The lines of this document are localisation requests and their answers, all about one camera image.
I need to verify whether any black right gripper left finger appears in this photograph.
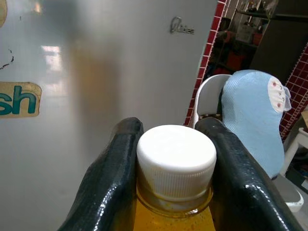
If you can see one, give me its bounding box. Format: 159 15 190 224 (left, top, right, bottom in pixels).
57 117 144 231

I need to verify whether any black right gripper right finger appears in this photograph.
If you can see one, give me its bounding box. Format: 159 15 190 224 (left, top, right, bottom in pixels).
194 117 303 231

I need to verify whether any honey bottle with white cap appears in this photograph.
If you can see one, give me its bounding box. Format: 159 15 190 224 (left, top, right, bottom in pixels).
131 124 218 231

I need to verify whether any white fridge door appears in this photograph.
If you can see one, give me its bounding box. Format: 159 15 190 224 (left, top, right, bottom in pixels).
0 0 218 231

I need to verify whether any grey white seat base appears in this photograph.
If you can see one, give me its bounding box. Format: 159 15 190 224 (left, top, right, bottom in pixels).
271 174 305 213

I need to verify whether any light blue cushion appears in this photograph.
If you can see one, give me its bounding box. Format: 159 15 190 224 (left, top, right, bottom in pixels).
220 69 292 178

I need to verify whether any white plastic chair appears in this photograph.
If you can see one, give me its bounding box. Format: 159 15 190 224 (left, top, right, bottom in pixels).
193 74 233 129

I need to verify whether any sticker with teal letters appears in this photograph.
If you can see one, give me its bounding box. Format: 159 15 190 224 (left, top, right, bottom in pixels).
0 81 42 119

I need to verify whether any red tiled pillar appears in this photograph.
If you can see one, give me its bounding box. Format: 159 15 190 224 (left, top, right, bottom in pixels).
184 0 229 127

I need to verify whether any dark metal shelf rack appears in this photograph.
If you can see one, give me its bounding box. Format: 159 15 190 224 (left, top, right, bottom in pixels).
216 0 272 73

